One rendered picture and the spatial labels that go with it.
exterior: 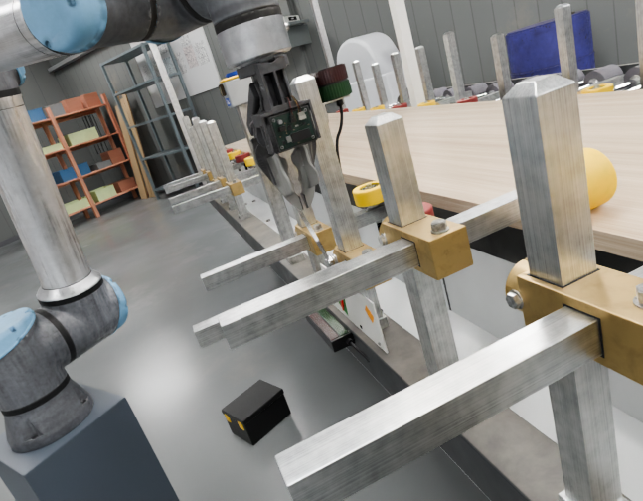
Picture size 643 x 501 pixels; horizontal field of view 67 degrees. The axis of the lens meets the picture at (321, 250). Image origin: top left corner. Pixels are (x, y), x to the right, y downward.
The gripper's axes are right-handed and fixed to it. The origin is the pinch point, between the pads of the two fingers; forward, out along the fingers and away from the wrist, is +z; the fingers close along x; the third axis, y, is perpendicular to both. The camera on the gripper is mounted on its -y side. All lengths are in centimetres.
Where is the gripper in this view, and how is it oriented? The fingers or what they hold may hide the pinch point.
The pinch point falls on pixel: (301, 199)
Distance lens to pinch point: 74.3
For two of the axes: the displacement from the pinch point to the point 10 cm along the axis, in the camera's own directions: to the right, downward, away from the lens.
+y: 3.2, 2.4, -9.2
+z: 2.8, 9.0, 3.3
